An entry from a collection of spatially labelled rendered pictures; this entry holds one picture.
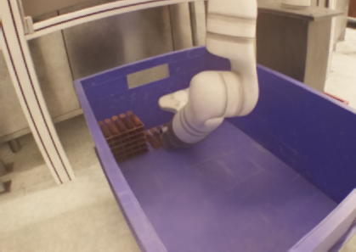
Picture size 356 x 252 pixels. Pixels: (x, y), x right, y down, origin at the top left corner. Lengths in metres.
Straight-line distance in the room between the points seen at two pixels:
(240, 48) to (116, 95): 0.42
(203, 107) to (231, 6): 0.14
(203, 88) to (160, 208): 0.28
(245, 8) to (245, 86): 0.11
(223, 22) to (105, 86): 0.41
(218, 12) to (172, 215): 0.38
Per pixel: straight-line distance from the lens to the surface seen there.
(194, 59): 0.75
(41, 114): 0.87
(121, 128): 0.62
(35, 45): 1.14
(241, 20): 0.34
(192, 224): 0.50
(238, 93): 0.36
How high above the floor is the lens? 0.64
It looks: 31 degrees down
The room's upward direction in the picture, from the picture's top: 7 degrees counter-clockwise
